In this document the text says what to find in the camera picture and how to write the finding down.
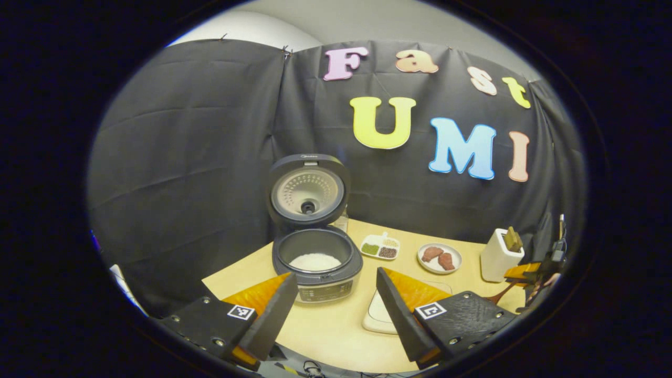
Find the black backdrop cloth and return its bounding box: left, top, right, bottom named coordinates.
left=87, top=38, right=586, bottom=316

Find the white divided bean dish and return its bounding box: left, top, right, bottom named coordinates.
left=360, top=232, right=401, bottom=260

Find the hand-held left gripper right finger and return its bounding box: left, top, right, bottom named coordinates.
left=376, top=267, right=520, bottom=370

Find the brown wooden spoon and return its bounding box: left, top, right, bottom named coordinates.
left=486, top=281, right=520, bottom=306

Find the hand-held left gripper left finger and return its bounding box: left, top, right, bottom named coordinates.
left=157, top=272, right=299, bottom=372

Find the cream rectangular tray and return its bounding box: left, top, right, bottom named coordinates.
left=362, top=281, right=453, bottom=335

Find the dark grey rice cooker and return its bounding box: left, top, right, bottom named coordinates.
left=268, top=153, right=364, bottom=305

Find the white rice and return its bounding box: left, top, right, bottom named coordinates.
left=289, top=253, right=342, bottom=272

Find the white chopstick holder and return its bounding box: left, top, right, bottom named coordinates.
left=480, top=228, right=525, bottom=283

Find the round white plate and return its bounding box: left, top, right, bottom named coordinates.
left=417, top=243, right=463, bottom=275

